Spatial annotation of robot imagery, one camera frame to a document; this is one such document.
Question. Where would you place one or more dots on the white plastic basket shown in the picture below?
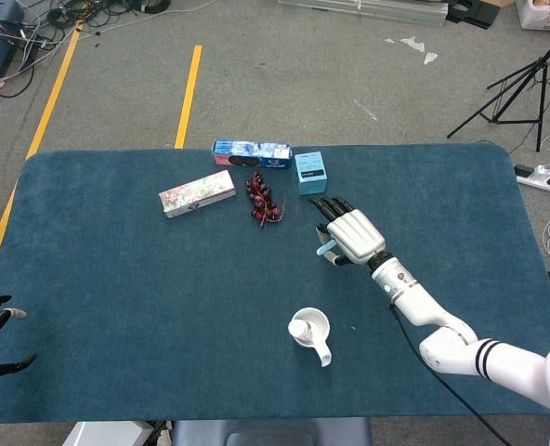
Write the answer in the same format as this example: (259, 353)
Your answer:
(540, 18)

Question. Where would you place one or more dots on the dark red grape bunch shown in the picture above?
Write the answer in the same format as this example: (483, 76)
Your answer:
(258, 197)

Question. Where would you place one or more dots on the white power strip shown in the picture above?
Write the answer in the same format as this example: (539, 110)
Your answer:
(535, 179)

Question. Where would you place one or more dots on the light blue toothbrush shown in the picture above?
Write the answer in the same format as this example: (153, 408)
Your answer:
(325, 248)

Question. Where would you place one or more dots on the short yellow floor tape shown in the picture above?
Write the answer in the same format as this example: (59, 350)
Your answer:
(189, 93)

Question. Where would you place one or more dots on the white plastic box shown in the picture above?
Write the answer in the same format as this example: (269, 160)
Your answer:
(108, 436)

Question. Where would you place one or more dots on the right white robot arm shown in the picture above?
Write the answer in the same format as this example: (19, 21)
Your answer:
(419, 306)

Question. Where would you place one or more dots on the blue felt table mat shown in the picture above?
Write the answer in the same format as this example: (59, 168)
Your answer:
(117, 279)

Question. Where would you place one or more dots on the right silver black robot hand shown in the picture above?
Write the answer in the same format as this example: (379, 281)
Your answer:
(356, 237)

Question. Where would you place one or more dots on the blue pink cookie box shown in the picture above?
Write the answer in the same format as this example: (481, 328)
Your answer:
(252, 153)

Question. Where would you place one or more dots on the long yellow floor tape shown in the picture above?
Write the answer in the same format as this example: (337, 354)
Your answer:
(47, 111)

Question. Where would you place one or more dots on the aluminium profile rails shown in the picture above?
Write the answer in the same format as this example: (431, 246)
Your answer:
(396, 11)

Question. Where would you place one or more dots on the black flat bracket plate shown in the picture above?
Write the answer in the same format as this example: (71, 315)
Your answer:
(479, 16)

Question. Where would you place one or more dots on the small light blue box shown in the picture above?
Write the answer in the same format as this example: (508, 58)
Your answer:
(311, 179)

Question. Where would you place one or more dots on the black tripod stand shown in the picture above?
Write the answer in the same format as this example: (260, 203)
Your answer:
(542, 62)

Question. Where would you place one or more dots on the floral long box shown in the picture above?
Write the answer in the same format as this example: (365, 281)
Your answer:
(196, 192)

